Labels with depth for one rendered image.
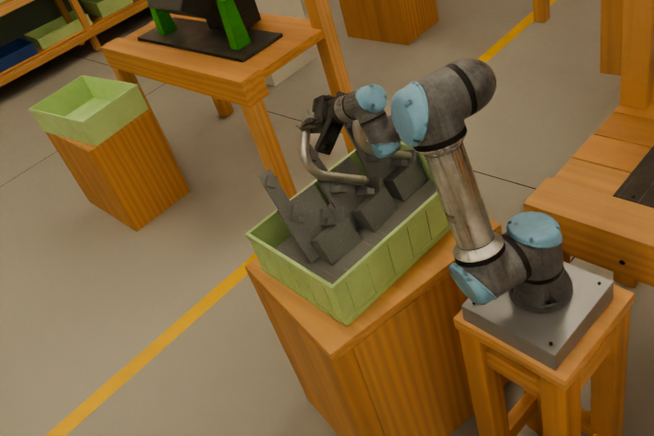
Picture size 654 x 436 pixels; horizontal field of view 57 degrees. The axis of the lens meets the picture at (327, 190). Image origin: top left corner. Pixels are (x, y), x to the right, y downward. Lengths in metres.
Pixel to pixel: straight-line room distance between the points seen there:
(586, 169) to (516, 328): 0.67
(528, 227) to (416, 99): 0.43
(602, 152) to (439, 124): 0.96
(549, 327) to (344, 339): 0.56
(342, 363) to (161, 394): 1.36
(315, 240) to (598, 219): 0.80
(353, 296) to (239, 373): 1.22
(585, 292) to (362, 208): 0.70
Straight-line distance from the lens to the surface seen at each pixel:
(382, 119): 1.60
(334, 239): 1.88
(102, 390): 3.17
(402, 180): 2.03
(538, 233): 1.44
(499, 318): 1.58
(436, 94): 1.22
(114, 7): 7.50
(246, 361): 2.89
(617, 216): 1.84
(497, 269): 1.39
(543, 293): 1.54
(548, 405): 1.68
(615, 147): 2.12
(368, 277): 1.76
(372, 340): 1.82
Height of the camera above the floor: 2.13
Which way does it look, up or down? 36 degrees down
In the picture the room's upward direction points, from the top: 18 degrees counter-clockwise
